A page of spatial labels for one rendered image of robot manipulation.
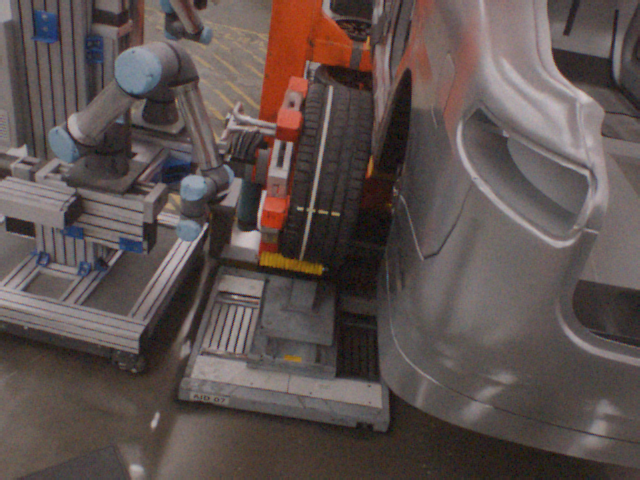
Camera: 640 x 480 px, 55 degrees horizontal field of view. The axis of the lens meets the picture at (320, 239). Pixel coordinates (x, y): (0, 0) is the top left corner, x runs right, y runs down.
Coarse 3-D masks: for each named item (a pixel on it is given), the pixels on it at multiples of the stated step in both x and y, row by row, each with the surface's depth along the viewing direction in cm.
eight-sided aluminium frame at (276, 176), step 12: (288, 96) 219; (300, 96) 221; (300, 108) 236; (276, 144) 204; (288, 144) 204; (276, 156) 203; (288, 156) 203; (276, 168) 202; (276, 180) 202; (264, 228) 213; (264, 240) 232; (276, 240) 228
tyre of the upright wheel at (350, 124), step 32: (320, 96) 208; (352, 96) 213; (320, 128) 201; (352, 128) 202; (352, 160) 199; (320, 192) 200; (352, 192) 199; (288, 224) 205; (320, 224) 204; (352, 224) 204; (288, 256) 222; (320, 256) 219
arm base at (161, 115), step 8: (144, 104) 251; (152, 104) 246; (160, 104) 246; (168, 104) 248; (144, 112) 251; (152, 112) 247; (160, 112) 247; (168, 112) 249; (176, 112) 253; (152, 120) 248; (160, 120) 248; (168, 120) 250; (176, 120) 253
